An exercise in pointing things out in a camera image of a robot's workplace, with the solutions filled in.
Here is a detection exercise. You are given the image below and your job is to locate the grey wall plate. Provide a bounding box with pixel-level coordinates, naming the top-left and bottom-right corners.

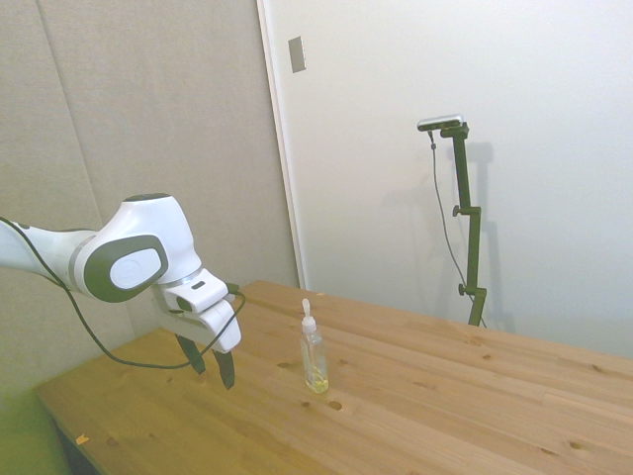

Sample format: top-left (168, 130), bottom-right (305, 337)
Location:
top-left (288, 35), bottom-right (308, 74)

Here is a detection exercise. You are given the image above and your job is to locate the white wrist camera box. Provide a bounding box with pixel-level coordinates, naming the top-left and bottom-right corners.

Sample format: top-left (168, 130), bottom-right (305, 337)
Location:
top-left (162, 272), bottom-right (234, 314)

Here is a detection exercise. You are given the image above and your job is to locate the grey exterior camera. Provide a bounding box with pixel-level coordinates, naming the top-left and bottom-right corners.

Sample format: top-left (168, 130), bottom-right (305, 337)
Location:
top-left (416, 113), bottom-right (465, 133)

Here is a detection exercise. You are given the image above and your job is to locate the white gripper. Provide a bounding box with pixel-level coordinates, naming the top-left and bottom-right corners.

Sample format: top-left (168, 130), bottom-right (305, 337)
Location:
top-left (150, 284), bottom-right (242, 391)

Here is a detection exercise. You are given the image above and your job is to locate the black camera stand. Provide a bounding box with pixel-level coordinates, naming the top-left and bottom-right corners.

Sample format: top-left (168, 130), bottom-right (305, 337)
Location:
top-left (438, 123), bottom-right (488, 328)

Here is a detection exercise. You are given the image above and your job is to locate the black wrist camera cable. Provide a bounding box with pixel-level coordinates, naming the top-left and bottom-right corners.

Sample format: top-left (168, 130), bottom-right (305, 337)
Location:
top-left (0, 216), bottom-right (246, 370)

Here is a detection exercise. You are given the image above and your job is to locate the clear sanitizer bottle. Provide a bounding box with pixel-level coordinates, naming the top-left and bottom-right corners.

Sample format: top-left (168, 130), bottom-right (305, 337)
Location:
top-left (300, 298), bottom-right (330, 395)

